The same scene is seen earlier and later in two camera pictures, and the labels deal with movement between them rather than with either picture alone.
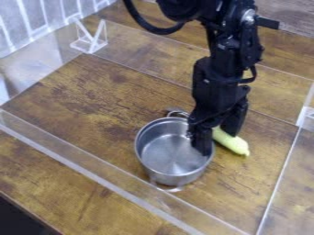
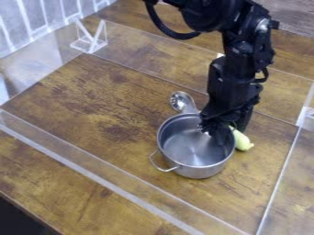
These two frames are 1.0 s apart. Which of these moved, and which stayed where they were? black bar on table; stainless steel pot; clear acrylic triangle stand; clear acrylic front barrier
Moved: stainless steel pot
Stayed: black bar on table; clear acrylic triangle stand; clear acrylic front barrier
